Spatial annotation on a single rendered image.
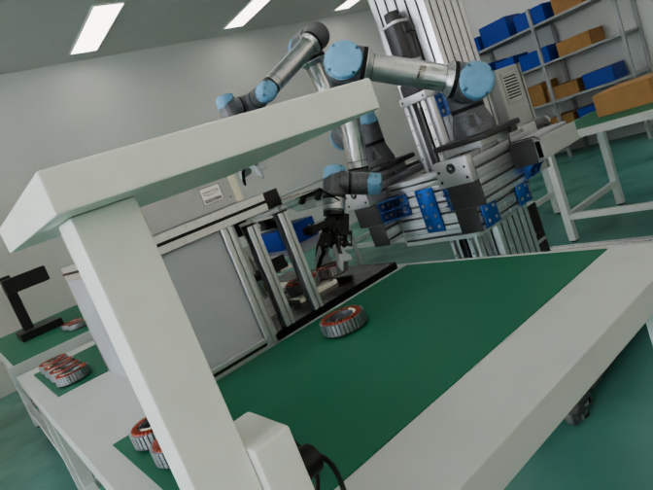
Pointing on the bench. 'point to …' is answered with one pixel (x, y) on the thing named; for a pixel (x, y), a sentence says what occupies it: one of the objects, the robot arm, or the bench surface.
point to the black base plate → (359, 279)
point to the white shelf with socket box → (173, 324)
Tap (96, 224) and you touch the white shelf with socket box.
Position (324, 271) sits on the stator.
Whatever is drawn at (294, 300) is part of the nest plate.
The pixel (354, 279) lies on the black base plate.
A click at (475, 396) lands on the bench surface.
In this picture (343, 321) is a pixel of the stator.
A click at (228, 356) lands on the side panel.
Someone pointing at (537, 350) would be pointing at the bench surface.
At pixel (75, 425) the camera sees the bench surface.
